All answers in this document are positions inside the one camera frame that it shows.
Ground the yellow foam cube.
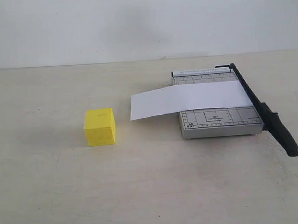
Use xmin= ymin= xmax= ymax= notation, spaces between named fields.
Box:
xmin=83 ymin=108 xmax=116 ymax=147

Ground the white paper sheet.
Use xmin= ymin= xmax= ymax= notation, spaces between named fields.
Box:
xmin=130 ymin=80 xmax=253 ymax=121

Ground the black cutter blade arm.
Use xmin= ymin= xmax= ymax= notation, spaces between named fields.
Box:
xmin=229 ymin=64 xmax=298 ymax=157

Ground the grey paper cutter base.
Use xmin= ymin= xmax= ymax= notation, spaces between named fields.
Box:
xmin=172 ymin=65 xmax=263 ymax=139

